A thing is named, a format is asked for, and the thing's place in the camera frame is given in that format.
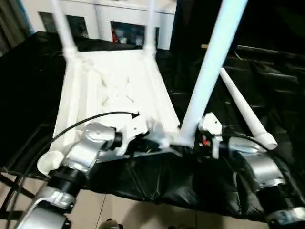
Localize white glass-door cabinet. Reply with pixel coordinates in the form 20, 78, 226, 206
25, 0, 177, 51

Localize white plastic table top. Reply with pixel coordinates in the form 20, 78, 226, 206
37, 46, 182, 177

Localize grey curtain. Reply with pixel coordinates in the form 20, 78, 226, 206
0, 0, 34, 57

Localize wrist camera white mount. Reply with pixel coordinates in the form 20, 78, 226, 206
116, 114, 151, 157
199, 112, 224, 159

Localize black long bar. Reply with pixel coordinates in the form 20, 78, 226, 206
235, 45, 305, 58

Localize white plastic table leg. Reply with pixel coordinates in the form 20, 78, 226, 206
142, 0, 158, 55
175, 0, 248, 147
219, 67, 278, 150
51, 0, 79, 57

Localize black table mat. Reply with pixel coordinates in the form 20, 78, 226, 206
0, 31, 305, 222

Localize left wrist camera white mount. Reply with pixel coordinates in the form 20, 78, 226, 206
116, 114, 151, 157

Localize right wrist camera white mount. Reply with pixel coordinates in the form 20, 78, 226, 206
199, 112, 224, 159

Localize black folding table frame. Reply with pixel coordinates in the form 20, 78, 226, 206
0, 167, 36, 215

